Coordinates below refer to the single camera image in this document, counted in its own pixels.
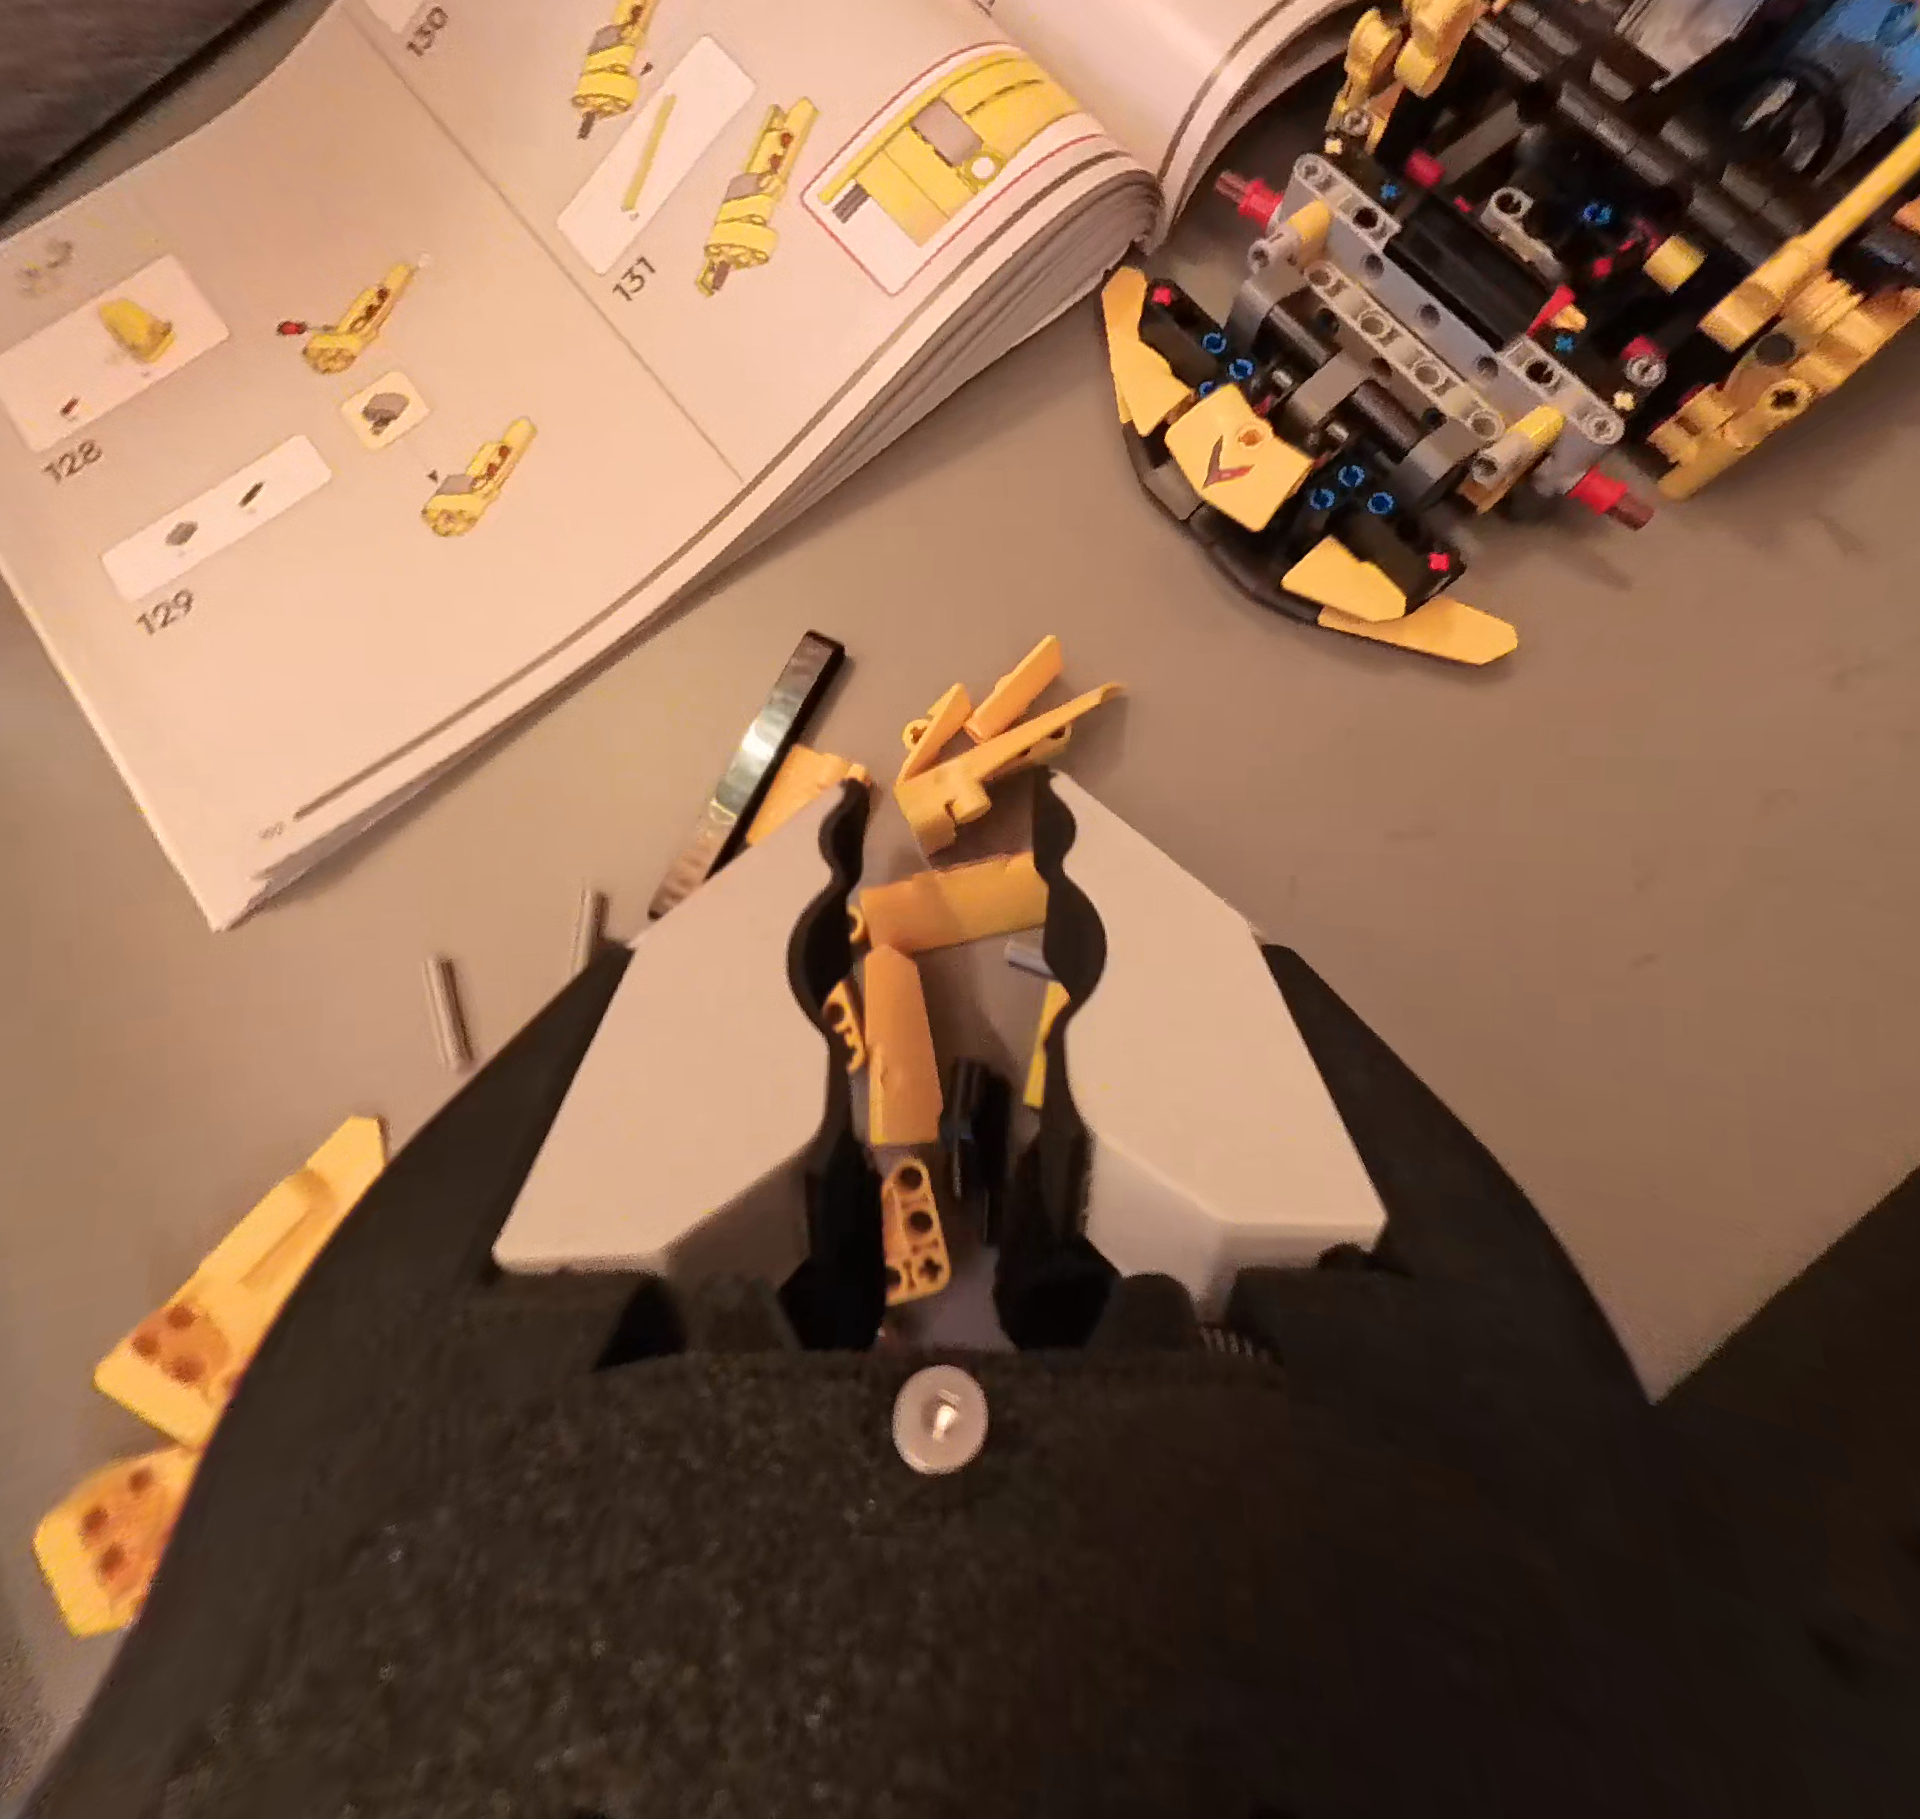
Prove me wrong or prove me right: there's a yellow brick car model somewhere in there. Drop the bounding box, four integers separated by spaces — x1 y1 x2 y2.
1097 0 1920 672

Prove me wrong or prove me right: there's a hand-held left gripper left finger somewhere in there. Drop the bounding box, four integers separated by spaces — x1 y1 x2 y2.
490 768 871 1311

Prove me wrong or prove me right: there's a black brick beam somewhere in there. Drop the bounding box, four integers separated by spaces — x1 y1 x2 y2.
645 628 849 919

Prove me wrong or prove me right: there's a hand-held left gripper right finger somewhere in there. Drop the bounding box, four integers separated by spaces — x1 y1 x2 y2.
1015 768 1388 1311

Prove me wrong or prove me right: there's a pile of yellow brick pieces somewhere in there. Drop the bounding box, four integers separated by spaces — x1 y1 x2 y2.
32 635 1127 1641

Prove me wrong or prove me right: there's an open instruction booklet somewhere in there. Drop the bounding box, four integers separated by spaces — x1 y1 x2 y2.
0 0 1562 937

